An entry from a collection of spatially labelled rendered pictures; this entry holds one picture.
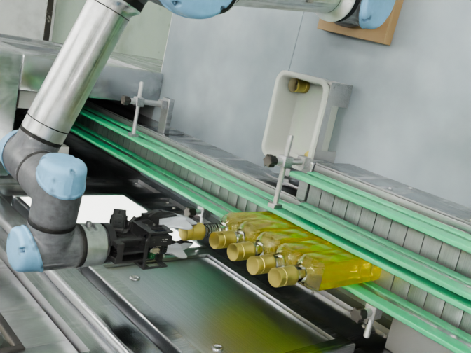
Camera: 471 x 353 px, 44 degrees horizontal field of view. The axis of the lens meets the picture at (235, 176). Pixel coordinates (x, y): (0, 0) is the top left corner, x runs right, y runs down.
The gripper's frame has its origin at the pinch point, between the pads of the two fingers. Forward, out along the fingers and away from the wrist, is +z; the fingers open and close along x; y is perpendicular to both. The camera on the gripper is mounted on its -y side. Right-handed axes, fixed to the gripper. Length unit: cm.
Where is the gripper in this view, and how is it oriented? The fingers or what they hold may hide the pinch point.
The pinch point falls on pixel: (186, 232)
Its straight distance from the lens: 117.2
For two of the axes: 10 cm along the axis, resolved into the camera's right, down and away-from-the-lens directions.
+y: 6.2, 2.9, -7.2
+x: 1.9, -9.6, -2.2
